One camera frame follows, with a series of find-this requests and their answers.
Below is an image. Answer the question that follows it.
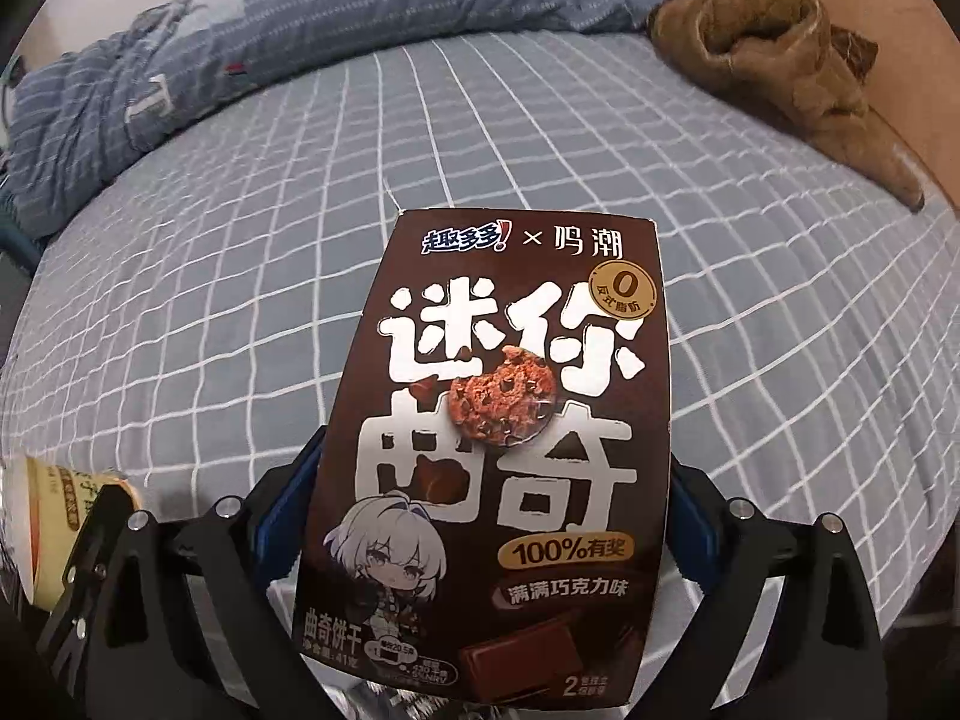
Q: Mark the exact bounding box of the blue striped duvet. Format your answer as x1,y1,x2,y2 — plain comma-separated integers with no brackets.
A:
0,0,758,245

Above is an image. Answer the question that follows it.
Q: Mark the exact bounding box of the grey grid blanket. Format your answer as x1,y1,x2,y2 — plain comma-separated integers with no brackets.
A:
0,0,960,616

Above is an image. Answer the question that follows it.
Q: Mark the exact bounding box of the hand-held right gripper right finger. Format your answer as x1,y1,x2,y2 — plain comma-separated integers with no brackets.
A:
645,456,893,720

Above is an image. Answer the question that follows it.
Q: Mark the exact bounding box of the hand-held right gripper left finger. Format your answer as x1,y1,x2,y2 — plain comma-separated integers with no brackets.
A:
90,433,332,720

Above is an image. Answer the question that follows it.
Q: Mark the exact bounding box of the brown cookie box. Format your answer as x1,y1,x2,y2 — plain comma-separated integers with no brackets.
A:
295,208,671,720

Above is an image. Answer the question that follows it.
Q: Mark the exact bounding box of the brown garment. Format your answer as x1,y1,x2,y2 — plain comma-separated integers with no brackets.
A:
649,0,925,212

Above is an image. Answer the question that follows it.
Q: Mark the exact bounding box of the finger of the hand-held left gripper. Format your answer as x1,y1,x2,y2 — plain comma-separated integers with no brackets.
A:
34,484,143,662

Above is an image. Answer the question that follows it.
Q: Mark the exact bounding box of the yellow paper cup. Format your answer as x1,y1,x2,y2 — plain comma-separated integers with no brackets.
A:
0,456,143,612

